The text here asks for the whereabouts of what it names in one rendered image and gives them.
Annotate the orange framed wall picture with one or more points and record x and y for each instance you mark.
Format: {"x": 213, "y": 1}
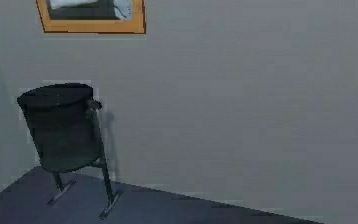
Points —
{"x": 93, "y": 26}

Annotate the black trash can on stand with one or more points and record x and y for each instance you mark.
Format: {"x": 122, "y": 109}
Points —
{"x": 62, "y": 133}

